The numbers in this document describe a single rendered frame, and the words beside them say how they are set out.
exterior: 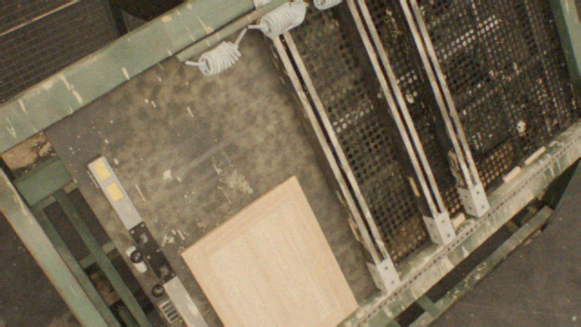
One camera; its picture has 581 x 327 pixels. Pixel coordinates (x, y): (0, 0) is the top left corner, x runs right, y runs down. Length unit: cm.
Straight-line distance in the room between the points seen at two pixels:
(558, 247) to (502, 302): 47
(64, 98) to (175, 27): 35
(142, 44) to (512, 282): 238
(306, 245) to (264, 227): 17
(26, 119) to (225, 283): 79
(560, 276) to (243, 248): 200
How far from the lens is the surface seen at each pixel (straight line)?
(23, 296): 369
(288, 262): 212
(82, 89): 171
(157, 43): 176
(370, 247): 222
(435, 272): 247
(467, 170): 247
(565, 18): 281
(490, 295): 343
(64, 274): 184
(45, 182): 186
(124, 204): 184
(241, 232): 201
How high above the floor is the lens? 303
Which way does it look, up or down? 53 degrees down
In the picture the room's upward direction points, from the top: 6 degrees counter-clockwise
